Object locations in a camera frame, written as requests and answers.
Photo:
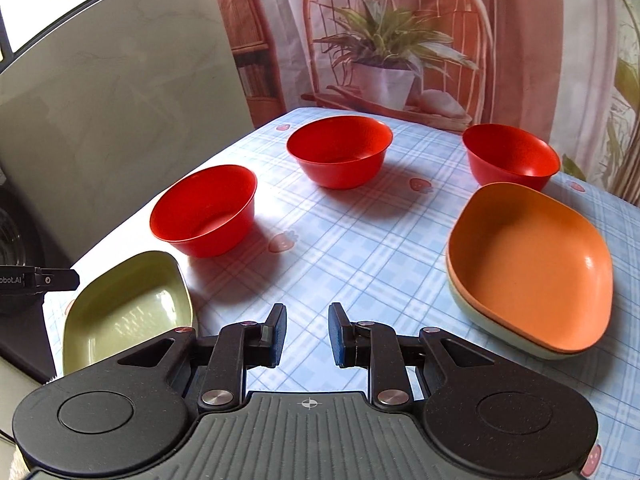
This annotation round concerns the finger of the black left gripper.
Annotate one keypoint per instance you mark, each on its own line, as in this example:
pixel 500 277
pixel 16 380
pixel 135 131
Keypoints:
pixel 55 279

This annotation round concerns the blue plaid tablecloth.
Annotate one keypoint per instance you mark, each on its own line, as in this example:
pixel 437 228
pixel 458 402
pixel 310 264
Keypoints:
pixel 379 250

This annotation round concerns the printed chair and plant backdrop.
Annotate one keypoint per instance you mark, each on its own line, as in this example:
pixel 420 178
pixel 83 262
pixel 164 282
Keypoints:
pixel 565 70

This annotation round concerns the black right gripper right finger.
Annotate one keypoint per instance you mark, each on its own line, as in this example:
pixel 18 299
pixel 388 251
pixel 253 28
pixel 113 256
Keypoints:
pixel 376 347

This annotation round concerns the red plastic bowl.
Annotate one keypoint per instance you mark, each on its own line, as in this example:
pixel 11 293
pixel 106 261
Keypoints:
pixel 207 213
pixel 500 153
pixel 341 152

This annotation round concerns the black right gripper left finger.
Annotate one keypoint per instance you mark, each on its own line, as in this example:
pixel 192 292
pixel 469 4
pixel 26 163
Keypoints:
pixel 209 372

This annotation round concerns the orange square plate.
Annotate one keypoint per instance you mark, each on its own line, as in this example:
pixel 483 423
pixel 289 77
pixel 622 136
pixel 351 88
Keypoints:
pixel 533 265

